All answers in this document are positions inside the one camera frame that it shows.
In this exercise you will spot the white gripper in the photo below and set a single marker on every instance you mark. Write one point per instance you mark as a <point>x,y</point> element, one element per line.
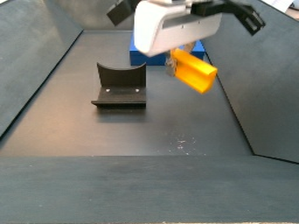
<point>166,25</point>

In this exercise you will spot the yellow arch block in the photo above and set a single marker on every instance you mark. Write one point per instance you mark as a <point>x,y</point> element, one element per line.
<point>193,71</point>

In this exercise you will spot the black curved fixture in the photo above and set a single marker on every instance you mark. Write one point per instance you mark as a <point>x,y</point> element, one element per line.
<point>122,87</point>

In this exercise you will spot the blue shape sorter block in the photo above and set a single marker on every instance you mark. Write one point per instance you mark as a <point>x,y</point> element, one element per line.
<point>138,59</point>

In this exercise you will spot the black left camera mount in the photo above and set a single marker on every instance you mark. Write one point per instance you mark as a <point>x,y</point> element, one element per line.
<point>121,10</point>

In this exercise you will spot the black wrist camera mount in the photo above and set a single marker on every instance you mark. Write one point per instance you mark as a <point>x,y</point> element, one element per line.
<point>244,11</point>

